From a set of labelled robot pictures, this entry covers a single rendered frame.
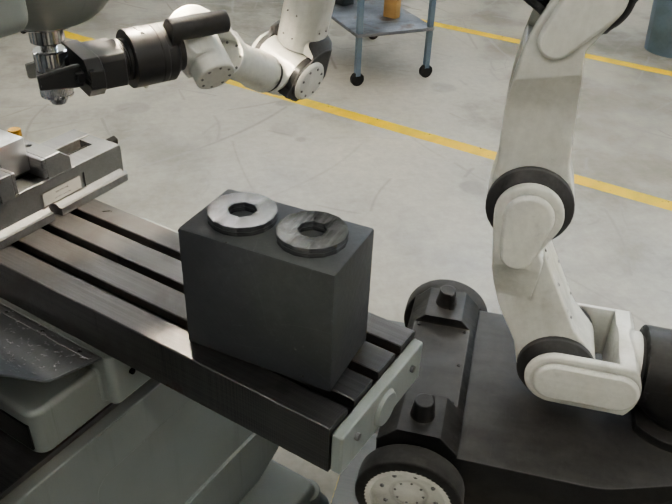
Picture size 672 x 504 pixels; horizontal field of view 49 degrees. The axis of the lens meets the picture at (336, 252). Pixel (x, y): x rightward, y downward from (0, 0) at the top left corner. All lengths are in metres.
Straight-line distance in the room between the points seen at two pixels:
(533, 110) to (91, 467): 0.90
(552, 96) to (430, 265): 1.77
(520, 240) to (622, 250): 1.97
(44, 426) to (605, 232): 2.58
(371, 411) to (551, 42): 0.57
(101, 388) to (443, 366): 0.69
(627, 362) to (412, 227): 1.80
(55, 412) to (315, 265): 0.50
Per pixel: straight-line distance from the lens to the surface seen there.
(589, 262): 3.09
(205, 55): 1.19
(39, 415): 1.17
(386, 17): 4.74
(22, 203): 1.34
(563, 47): 1.14
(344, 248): 0.90
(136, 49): 1.16
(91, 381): 1.21
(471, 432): 1.47
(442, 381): 1.52
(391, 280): 2.78
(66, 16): 1.07
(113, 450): 1.32
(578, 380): 1.43
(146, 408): 1.33
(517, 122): 1.22
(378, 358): 1.03
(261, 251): 0.90
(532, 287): 1.35
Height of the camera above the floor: 1.63
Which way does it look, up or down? 34 degrees down
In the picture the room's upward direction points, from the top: 2 degrees clockwise
